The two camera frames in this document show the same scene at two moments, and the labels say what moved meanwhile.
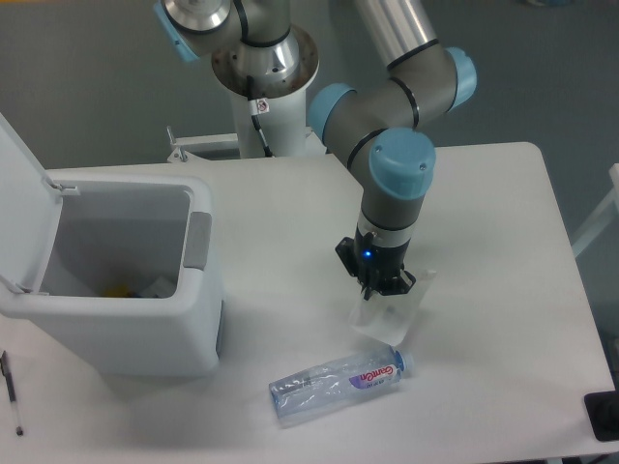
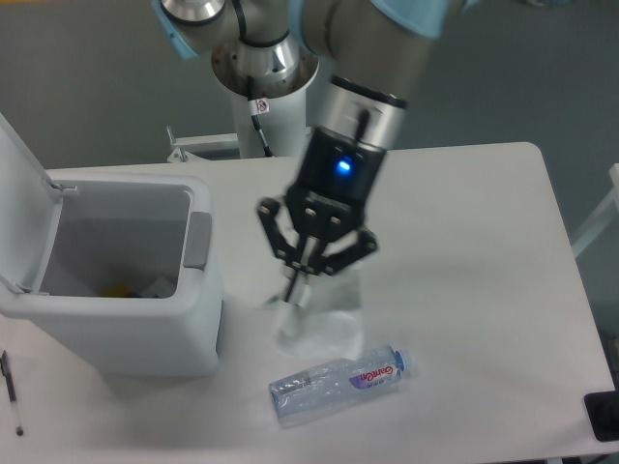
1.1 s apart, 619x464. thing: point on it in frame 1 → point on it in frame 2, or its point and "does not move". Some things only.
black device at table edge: (603, 410) does not move
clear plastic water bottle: (308, 392) does not move
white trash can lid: (31, 210) does not move
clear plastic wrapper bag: (391, 316) → (326, 319)
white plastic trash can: (129, 288) does not move
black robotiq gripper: (370, 262) → (326, 198)
